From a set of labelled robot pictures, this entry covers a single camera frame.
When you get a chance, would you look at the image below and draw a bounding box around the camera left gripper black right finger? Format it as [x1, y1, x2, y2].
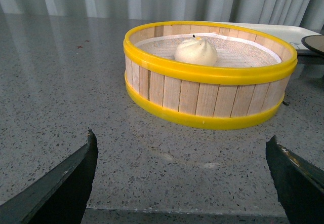
[266, 136, 323, 223]

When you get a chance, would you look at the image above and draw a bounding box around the camera left gripper black left finger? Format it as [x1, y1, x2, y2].
[1, 130, 98, 223]

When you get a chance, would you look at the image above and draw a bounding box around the brown plate with black rim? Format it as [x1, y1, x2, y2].
[301, 34, 324, 55]

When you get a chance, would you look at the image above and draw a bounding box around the white steamed bun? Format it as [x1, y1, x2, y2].
[174, 36, 218, 66]

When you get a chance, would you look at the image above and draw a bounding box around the cream rectangular serving tray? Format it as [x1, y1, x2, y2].
[199, 21, 324, 57]

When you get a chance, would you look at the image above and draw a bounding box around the yellow rimmed bamboo steamer basket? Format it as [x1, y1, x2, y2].
[124, 21, 297, 130]

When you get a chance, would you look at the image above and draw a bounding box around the white mesh steamer liner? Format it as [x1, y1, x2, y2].
[135, 33, 282, 67]

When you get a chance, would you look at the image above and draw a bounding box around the grey pleated curtain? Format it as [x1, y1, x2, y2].
[1, 0, 323, 29]

